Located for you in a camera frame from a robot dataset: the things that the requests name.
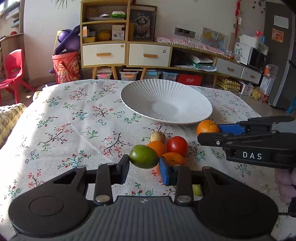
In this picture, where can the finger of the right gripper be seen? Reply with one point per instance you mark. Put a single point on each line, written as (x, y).
(282, 123)
(219, 139)

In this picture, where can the smooth orange tomato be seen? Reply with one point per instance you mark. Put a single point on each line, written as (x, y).
(158, 146)

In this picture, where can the textured orange mandarin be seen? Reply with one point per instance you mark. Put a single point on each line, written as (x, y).
(207, 126)

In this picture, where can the green lime fruit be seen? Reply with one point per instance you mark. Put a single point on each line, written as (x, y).
(143, 157)

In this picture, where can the right hand pink glove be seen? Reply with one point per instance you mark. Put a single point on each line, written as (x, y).
(286, 184)

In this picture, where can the grey refrigerator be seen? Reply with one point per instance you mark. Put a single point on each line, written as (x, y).
(279, 32)

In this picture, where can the red tomato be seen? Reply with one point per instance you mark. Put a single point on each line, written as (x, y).
(178, 145)

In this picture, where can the floral tablecloth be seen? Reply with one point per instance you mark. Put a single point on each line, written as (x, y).
(85, 123)

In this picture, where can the large orange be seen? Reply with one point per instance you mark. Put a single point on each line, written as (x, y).
(173, 158)

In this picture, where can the red decorated bucket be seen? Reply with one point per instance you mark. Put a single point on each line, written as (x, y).
(67, 67)

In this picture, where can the red plastic chair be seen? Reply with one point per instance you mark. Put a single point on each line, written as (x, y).
(14, 63)

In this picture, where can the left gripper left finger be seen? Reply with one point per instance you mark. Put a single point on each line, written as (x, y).
(108, 175)

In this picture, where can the long low tv cabinet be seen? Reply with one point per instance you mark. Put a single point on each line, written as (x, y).
(147, 55)

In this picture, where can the white ribbed plate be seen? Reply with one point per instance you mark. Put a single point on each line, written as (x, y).
(166, 101)

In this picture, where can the pale brown kiwi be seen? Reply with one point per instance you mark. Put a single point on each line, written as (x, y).
(158, 136)

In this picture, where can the red storage box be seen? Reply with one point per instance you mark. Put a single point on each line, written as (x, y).
(189, 79)

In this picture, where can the checkered cushion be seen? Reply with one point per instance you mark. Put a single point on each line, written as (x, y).
(9, 115)

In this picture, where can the clear storage bin blue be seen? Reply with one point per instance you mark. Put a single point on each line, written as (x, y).
(169, 76)

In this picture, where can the tall yellow shelf cabinet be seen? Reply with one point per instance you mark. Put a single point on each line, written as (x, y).
(103, 34)

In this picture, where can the clear storage bin orange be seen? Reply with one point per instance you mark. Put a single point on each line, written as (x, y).
(128, 76)

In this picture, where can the colourful map poster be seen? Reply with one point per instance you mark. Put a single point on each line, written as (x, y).
(214, 39)

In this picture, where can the white microwave oven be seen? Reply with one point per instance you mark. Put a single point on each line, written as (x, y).
(249, 56)

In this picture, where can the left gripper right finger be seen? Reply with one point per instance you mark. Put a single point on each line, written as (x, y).
(180, 177)

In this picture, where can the wall power strip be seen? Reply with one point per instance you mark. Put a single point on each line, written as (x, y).
(183, 32)

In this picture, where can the framed cat picture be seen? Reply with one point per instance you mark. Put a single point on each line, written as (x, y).
(142, 22)

